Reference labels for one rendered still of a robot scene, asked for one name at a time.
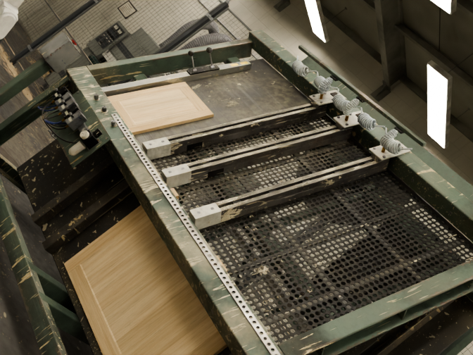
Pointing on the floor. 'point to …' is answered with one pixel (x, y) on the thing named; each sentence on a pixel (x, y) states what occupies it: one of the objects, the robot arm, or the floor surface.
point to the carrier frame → (59, 215)
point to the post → (22, 80)
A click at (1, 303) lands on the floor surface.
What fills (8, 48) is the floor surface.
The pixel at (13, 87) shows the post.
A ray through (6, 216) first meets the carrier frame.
